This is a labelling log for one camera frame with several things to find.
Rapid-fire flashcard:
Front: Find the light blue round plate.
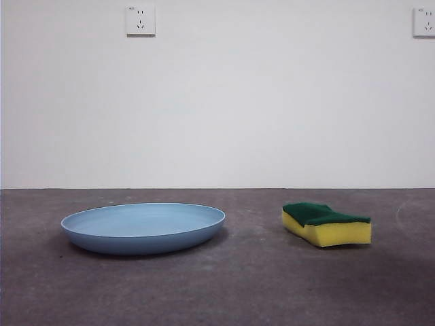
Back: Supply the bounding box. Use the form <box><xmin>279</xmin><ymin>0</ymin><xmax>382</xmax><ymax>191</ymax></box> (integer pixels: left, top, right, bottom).
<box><xmin>60</xmin><ymin>202</ymin><xmax>227</xmax><ymax>256</ymax></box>

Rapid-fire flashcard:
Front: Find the white wall socket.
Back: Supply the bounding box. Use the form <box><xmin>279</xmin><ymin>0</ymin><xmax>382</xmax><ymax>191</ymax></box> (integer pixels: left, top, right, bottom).
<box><xmin>413</xmin><ymin>7</ymin><xmax>435</xmax><ymax>39</ymax></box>
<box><xmin>126</xmin><ymin>4</ymin><xmax>157</xmax><ymax>38</ymax></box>

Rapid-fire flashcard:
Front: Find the green and yellow sponge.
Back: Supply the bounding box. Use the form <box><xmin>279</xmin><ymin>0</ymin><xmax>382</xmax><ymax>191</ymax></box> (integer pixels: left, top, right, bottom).
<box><xmin>281</xmin><ymin>202</ymin><xmax>372</xmax><ymax>249</ymax></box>

